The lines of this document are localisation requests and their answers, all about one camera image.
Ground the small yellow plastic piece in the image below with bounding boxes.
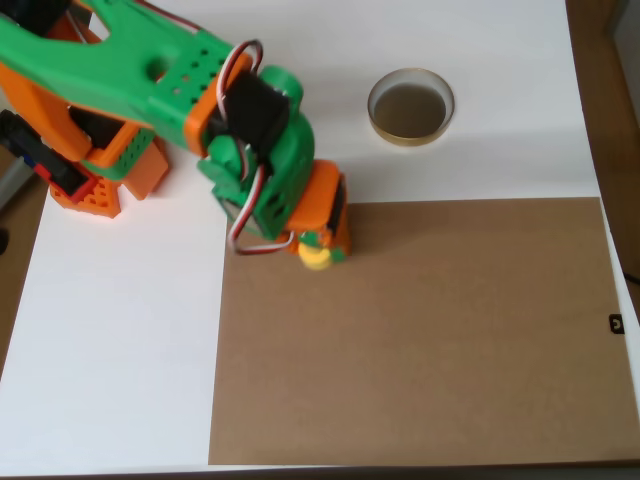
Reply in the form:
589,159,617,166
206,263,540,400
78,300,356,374
298,243,333,273

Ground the orange robot base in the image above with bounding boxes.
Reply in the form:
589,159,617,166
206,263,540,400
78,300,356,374
49,127,171,221

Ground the round shallow tape-ring dish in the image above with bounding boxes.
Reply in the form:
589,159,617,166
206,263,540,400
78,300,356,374
367,67,456,149

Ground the brown cardboard sheet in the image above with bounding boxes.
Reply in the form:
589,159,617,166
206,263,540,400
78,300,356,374
208,196,640,466

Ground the white base board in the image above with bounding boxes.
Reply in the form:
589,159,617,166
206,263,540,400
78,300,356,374
0,0,640,476

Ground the black and red clamp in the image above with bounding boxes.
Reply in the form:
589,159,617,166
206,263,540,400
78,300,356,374
0,109,99,202

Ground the white red gripper servo cable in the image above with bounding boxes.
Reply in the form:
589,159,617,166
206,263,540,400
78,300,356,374
226,144,297,258

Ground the white black wrist servo cable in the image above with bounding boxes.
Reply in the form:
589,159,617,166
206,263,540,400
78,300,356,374
217,39,265,119

